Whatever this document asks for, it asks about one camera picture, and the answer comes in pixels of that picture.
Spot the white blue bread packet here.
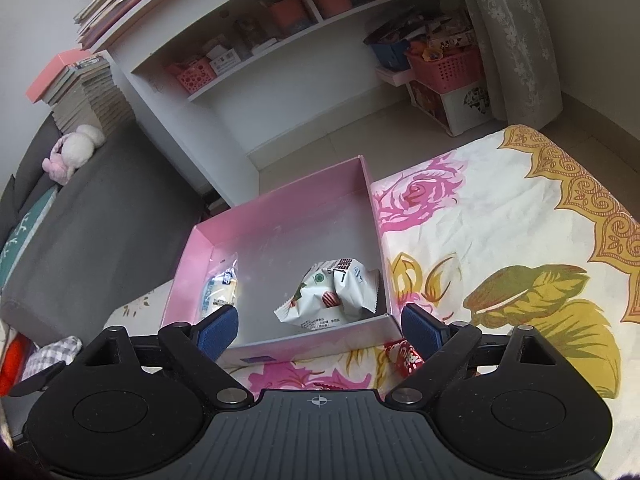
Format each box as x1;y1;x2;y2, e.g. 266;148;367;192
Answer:
198;254;238;320

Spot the white nut snack packet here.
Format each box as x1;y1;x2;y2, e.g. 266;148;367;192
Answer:
273;258;380;330

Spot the red candy packet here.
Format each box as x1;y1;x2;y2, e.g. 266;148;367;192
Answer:
385;340;424;378

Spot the checkered grey white pillow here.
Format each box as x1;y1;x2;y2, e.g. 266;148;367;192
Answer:
21;336;82;380

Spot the floral tablecloth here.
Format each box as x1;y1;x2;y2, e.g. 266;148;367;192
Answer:
106;123;640;476

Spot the grey sofa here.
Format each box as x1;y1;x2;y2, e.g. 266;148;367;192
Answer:
1;122;205;346

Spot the pink cardboard box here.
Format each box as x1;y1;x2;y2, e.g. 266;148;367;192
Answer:
163;156;401;367

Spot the pink white plush toy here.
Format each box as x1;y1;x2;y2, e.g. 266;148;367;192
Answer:
42;125;106;185

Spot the white printed storage box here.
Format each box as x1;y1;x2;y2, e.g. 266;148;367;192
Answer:
406;80;494;136

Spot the small pink shelf basket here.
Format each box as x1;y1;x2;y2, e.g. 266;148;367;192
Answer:
166;58;216;94

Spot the pink plastic basket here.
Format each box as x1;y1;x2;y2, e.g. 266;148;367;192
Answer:
407;48;484;93

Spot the stack of books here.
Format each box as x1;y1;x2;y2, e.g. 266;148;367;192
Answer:
26;49;136;136

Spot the lace curtain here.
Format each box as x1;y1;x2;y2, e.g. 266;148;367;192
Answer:
464;0;563;129

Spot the blue storage bin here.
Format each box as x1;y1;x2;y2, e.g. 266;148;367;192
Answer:
370;39;410;72

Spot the white bookshelf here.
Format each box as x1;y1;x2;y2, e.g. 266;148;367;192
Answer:
85;0;436;205

